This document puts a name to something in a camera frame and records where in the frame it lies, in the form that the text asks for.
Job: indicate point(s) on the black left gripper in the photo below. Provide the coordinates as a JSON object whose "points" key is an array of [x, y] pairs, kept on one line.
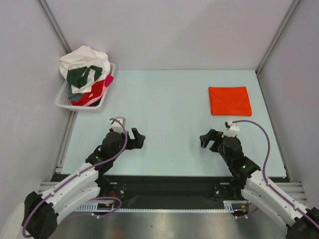
{"points": [[136, 143]]}

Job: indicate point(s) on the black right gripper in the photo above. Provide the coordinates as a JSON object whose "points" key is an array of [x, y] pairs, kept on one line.
{"points": [[214, 140]]}

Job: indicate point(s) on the cream and green t shirt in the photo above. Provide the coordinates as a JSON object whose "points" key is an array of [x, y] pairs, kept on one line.
{"points": [[81, 79]]}

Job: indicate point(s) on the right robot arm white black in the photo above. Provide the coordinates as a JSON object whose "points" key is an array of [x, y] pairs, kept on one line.
{"points": [[294, 218]]}

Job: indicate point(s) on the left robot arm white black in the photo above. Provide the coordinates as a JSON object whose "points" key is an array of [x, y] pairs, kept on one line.
{"points": [[43, 212]]}

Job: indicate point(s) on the folded orange t shirt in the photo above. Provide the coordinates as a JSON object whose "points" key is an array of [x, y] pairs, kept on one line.
{"points": [[229, 101]]}

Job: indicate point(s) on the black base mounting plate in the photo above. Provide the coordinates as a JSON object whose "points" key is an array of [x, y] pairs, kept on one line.
{"points": [[171, 192]]}

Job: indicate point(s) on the red t shirt in basket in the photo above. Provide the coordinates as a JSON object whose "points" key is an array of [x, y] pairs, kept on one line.
{"points": [[89, 98]]}

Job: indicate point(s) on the pink garment in basket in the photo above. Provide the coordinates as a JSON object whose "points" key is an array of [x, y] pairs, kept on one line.
{"points": [[109, 79]]}

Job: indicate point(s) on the grey blue garment in basket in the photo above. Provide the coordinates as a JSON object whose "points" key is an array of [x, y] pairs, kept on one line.
{"points": [[74, 97]]}

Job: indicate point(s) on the white plastic laundry basket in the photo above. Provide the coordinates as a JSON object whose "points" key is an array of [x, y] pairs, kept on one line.
{"points": [[63, 101]]}

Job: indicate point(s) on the white t shirt in basket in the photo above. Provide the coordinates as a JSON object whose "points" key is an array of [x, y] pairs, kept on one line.
{"points": [[84, 56]]}

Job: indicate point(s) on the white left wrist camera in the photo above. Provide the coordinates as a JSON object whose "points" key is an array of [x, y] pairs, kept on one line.
{"points": [[118, 124]]}

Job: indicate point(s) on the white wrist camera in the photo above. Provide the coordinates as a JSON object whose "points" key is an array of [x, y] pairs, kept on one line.
{"points": [[118, 124], [232, 129]]}

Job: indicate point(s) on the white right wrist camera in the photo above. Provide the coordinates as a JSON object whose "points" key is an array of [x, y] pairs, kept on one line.
{"points": [[232, 129]]}

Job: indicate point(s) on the white slotted cable duct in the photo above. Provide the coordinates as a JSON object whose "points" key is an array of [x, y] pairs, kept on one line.
{"points": [[106, 207]]}

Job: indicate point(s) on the aluminium frame rail front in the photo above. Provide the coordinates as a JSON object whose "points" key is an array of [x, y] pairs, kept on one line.
{"points": [[294, 190]]}

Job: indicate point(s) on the right aluminium corner post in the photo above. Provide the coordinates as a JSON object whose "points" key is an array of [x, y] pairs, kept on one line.
{"points": [[283, 25]]}

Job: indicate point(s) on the aluminium corner post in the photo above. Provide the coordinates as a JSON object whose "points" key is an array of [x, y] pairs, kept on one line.
{"points": [[283, 25], [44, 6]]}

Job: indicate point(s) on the left aluminium corner post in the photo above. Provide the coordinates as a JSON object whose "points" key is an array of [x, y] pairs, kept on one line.
{"points": [[44, 6]]}

